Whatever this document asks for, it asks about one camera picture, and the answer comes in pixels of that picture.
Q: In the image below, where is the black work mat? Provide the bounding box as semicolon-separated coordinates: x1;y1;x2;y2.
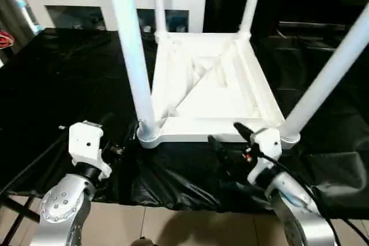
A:
0;27;369;212

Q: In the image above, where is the black folding table frame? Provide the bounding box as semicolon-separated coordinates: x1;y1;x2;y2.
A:
0;194;41;242

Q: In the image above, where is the red cable bundle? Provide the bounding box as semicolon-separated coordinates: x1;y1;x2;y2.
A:
0;30;15;48

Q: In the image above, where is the white plastic table top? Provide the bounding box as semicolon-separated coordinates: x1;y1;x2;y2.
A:
137;32;302;149

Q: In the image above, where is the black flat bar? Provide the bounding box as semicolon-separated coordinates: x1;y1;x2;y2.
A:
277;21;369;33

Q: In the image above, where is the white plastic table leg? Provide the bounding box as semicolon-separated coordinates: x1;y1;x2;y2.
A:
281;4;369;142
238;0;266;38
153;0;169;39
107;0;159;143

